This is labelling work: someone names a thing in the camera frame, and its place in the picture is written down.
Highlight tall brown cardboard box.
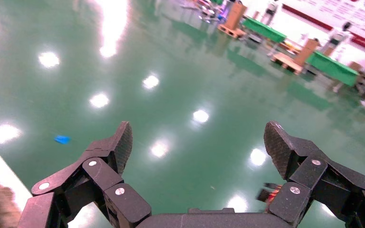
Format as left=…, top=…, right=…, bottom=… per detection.
left=224, top=1, right=248, bottom=31
left=295, top=38, right=320, bottom=67

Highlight small blue floor object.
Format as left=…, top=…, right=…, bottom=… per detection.
left=54, top=135, right=72, bottom=145

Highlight multicoloured power supply wire bundle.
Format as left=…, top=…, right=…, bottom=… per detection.
left=256, top=182, right=285, bottom=212

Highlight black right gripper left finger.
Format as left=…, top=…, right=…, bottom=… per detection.
left=18, top=121, right=152, bottom=228

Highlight wooden pallet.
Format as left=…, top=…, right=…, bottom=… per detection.
left=217, top=24, right=247, bottom=39
left=270, top=52, right=305, bottom=76

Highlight green covered table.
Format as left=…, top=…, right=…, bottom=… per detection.
left=306, top=51, right=360, bottom=87
left=241, top=17, right=288, bottom=44

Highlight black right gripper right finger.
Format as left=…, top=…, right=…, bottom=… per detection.
left=262, top=121, right=365, bottom=228

